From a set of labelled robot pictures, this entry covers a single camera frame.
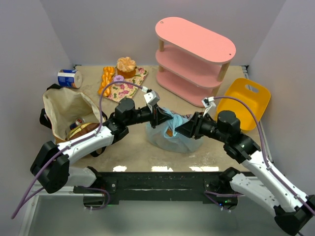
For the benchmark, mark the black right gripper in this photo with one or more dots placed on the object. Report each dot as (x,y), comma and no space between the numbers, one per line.
(199,125)

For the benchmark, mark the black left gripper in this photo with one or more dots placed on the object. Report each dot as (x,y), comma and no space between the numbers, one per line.
(153,118)

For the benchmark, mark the blue printed plastic bag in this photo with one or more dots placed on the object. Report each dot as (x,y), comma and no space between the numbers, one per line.
(178,142)

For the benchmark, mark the brown chips bag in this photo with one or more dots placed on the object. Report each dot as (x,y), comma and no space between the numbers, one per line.
(81,130)

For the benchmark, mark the silver drink can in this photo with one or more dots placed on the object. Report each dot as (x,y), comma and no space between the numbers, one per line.
(77,123)

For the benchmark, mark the brown paper tote bag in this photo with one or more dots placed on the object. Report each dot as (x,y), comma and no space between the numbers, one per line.
(62,106)

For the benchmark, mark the glazed cruller donut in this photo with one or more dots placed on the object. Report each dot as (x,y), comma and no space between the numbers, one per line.
(169,132)

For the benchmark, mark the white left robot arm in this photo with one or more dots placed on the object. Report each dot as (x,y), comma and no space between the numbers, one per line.
(52,166)

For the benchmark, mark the purple frosted donut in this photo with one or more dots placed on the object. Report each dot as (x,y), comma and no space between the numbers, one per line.
(118,79)

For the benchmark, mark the orange frosted cupcake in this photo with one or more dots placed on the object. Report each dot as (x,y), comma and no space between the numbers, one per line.
(126,67)

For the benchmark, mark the pink three-tier shelf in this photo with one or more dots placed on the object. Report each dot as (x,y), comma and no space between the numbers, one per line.
(192,60)

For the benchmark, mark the twisted orange bread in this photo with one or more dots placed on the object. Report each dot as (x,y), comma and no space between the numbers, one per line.
(107,77)

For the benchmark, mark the yellow plastic basket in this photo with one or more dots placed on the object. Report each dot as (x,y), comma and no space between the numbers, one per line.
(253,98)

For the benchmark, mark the blue white carton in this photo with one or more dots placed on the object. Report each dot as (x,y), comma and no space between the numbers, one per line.
(70,78)

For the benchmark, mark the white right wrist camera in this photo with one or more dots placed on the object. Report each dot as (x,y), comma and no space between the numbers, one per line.
(208,103)

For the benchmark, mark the black table front frame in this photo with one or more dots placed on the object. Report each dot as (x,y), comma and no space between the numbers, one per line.
(205,187)

